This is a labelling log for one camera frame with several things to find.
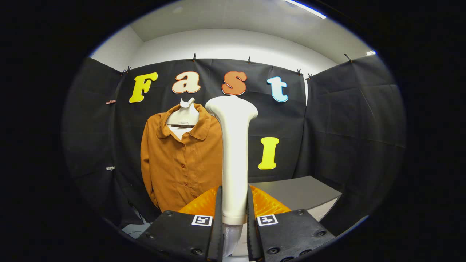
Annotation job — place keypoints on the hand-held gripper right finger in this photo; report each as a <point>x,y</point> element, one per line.
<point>287,236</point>

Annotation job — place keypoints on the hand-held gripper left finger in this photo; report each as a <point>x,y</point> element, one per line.
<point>182,236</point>

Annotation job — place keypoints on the orange button-up shirt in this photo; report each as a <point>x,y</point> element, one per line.
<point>174,171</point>

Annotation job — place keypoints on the white garment steamer head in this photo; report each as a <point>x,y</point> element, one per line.
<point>233,160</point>

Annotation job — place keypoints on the grey cabinet with white drawers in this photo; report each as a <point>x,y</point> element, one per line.
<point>298,193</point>

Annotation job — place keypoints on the white torso mannequin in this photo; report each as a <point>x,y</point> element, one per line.
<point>182,116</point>

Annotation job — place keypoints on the black backdrop cloth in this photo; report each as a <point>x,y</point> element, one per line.
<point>346,109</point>

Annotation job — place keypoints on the row of black cloth clips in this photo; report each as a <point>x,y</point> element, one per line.
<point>194,57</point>

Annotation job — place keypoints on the small ceiling light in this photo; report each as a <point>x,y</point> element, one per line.
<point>371,52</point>

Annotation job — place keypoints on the long ceiling light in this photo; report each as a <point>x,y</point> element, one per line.
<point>309,9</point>

